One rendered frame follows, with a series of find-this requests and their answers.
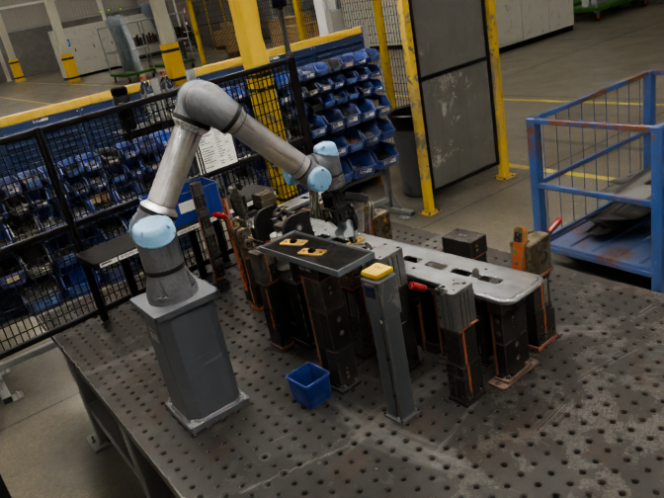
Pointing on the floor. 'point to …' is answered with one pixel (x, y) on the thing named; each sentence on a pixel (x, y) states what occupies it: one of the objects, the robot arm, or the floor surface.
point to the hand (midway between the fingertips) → (352, 237)
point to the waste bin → (408, 161)
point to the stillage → (591, 224)
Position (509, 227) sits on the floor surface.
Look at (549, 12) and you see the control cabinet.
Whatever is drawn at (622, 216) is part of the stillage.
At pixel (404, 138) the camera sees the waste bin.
